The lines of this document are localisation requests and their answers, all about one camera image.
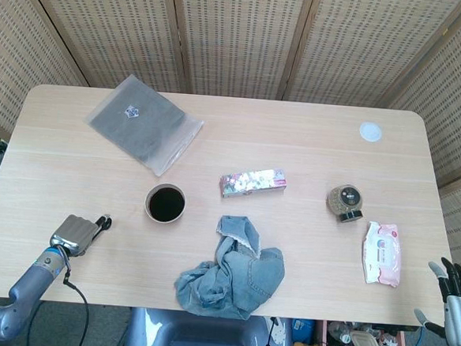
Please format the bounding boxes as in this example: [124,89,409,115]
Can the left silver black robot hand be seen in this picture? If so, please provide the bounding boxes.
[48,209,114,260]

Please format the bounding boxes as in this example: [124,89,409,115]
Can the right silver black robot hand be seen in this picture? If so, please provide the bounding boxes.
[410,255,461,346]

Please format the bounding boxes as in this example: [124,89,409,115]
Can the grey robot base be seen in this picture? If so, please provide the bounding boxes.
[122,306,296,346]

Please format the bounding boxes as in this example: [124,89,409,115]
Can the white cup of black coffee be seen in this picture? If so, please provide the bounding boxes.
[143,182,189,226]

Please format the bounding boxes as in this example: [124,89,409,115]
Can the pink wet wipes pack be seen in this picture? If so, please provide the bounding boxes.
[361,220,405,288]

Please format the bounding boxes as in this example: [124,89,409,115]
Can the clear bag with grey cloth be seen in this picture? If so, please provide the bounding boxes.
[81,70,208,180]

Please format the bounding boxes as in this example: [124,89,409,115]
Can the blue package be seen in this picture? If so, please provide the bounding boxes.
[290,318,317,346]

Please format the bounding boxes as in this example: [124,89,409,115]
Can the round glass jar black lid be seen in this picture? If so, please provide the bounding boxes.
[324,182,365,224]

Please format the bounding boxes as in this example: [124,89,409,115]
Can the crumpled blue denim garment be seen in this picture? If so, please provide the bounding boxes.
[171,212,290,323]

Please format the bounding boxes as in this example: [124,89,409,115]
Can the floral print cardboard box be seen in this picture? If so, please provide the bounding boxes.
[218,164,289,203]

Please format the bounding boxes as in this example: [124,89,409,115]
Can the white round table cap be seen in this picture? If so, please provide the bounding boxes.
[358,121,384,144]

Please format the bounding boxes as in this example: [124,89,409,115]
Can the woven bamboo folding screen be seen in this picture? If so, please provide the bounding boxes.
[0,0,461,273]

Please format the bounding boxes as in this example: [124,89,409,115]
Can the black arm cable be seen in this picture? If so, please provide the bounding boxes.
[26,264,93,346]

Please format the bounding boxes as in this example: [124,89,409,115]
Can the white perforated bracket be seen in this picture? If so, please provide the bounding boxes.
[268,317,288,346]

